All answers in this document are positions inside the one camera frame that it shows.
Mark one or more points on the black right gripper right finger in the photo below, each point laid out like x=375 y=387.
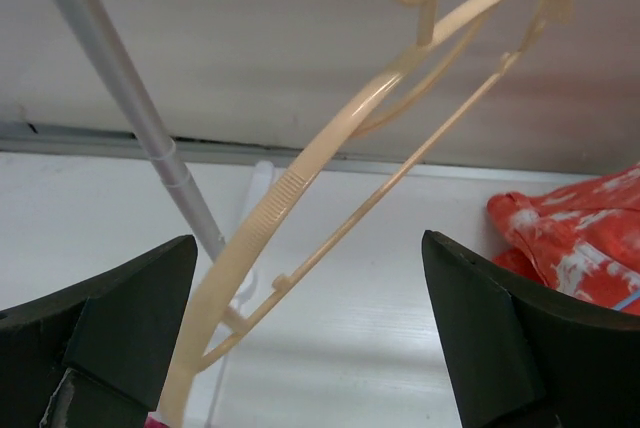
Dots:
x=520 y=354

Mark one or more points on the beige wooden hanger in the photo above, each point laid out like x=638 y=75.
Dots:
x=210 y=327

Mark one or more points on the pink camouflage trousers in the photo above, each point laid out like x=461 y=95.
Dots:
x=154 y=420

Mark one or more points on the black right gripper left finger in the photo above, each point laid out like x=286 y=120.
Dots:
x=96 y=353

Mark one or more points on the orange white cloth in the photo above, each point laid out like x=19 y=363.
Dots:
x=581 y=240

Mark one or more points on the white clothes rack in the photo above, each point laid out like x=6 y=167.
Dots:
x=96 y=34

